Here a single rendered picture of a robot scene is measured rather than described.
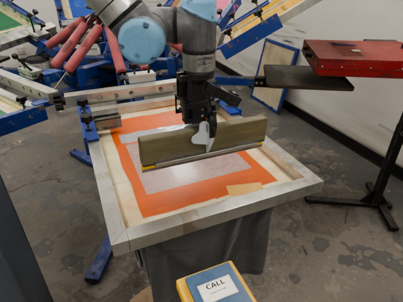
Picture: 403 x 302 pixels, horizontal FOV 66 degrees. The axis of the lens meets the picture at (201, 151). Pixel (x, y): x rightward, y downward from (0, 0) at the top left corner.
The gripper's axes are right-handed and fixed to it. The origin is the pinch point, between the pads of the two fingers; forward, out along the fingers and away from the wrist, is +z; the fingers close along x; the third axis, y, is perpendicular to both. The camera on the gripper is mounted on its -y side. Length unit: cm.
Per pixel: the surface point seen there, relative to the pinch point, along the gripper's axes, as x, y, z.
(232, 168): -4.8, -11.4, 14.1
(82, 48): -108, 21, -4
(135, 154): -24.8, 15.1, 14.2
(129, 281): -50, 23, 110
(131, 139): -35.5, 14.2, 13.9
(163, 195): -0.5, 12.7, 14.2
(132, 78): -72, 5, 3
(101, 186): -6.9, 28.0, 10.8
